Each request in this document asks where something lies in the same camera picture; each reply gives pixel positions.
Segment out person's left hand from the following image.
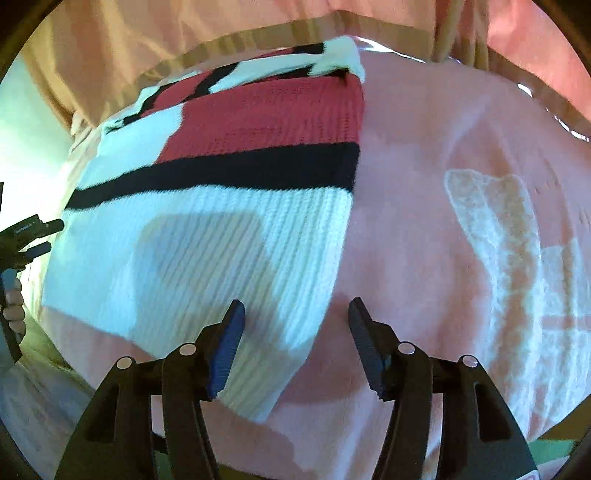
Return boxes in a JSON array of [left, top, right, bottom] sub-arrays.
[[2, 280, 27, 339]]

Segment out pink cloth with tan border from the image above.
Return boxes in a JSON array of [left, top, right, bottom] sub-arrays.
[[18, 0, 591, 141]]

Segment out green cloth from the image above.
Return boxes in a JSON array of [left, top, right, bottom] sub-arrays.
[[524, 438, 580, 468]]

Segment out pink blanket with white print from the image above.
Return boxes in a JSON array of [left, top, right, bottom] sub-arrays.
[[0, 48, 591, 480]]

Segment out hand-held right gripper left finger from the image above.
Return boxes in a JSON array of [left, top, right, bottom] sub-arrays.
[[54, 299, 246, 480]]

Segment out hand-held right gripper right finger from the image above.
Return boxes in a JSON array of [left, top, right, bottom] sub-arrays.
[[348, 298, 539, 480]]

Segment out white red black knit sweater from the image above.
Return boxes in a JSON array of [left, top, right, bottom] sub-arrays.
[[41, 36, 368, 424]]

